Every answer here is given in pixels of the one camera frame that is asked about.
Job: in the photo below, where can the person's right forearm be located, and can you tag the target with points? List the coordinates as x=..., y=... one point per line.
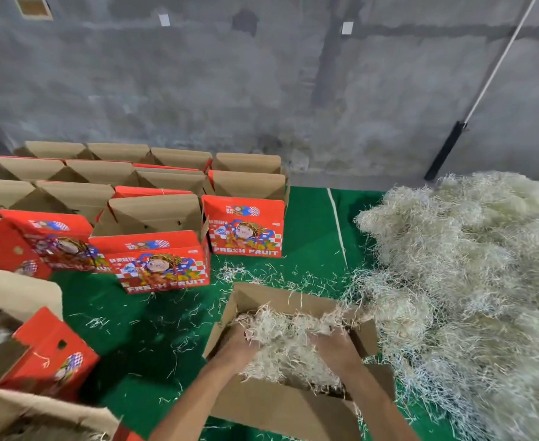
x=384, y=413

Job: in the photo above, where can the pile of shredded paper filler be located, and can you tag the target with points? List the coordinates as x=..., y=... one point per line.
x=481, y=280

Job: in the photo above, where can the group of red fruit boxes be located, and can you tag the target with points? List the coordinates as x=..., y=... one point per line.
x=150, y=211

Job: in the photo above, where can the person's left forearm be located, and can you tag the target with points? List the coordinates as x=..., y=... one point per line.
x=187, y=413

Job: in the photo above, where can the red printed cardboard box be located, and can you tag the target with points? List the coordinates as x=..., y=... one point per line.
x=31, y=408
x=54, y=353
x=269, y=408

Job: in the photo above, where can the person's right hand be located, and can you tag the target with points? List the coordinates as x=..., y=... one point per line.
x=338, y=352

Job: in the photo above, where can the person's left hand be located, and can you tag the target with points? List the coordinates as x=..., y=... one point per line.
x=235, y=349

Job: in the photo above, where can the yellow framed wall plate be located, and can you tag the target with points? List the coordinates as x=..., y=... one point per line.
x=33, y=6

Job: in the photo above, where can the white pole with black grip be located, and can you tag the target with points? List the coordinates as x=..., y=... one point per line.
x=444, y=151

